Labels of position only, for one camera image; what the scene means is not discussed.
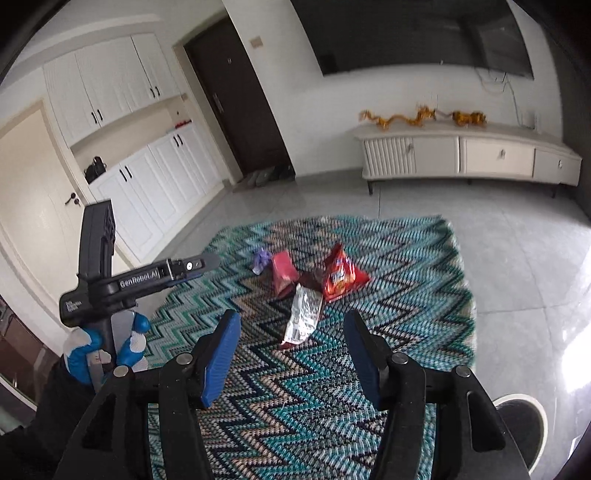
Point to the dark shoes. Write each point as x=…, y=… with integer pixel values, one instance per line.
x=281, y=171

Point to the long golden dragon figurine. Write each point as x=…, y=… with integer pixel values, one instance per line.
x=397, y=119

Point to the zigzag knitted blanket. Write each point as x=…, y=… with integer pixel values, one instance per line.
x=406, y=286

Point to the dark brown furniture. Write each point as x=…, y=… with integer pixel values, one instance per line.
x=16, y=337

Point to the cream interior door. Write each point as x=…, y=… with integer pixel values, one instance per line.
x=32, y=194

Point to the purple wrapper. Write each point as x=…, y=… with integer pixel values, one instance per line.
x=261, y=261

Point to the short golden dragon figurine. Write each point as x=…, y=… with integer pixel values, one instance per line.
x=468, y=118

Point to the person's left forearm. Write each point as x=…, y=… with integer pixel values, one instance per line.
x=41, y=429

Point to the black wall television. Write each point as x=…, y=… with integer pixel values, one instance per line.
x=392, y=32

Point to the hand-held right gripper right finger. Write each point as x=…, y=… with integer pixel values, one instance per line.
x=364, y=355

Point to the white bin with black liner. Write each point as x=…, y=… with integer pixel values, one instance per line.
x=521, y=429

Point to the red snack bag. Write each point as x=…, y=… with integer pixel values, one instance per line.
x=339, y=274

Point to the beige wall switch plate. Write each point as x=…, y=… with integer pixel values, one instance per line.
x=256, y=42

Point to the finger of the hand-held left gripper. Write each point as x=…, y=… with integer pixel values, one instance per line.
x=194, y=265

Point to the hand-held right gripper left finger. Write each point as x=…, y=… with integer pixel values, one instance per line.
x=221, y=360

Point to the dark brown entrance door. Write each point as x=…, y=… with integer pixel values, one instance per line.
x=235, y=101

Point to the white television cabinet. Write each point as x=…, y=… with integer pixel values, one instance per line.
x=498, y=154

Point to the black handbag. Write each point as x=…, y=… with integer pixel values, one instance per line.
x=94, y=170

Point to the white base cabinets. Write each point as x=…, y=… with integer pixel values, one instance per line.
x=157, y=184

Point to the white wall cabinets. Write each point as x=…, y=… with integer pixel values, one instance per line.
x=106, y=78

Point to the person's left hand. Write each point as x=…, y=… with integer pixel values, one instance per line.
x=83, y=350

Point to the dark red packet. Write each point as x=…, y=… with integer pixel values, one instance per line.
x=284, y=277

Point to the white wall socket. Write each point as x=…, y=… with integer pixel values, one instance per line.
x=532, y=122

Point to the silver printed wrapper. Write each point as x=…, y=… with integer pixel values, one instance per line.
x=302, y=318

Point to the beige slippers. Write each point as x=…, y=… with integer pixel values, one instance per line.
x=249, y=181

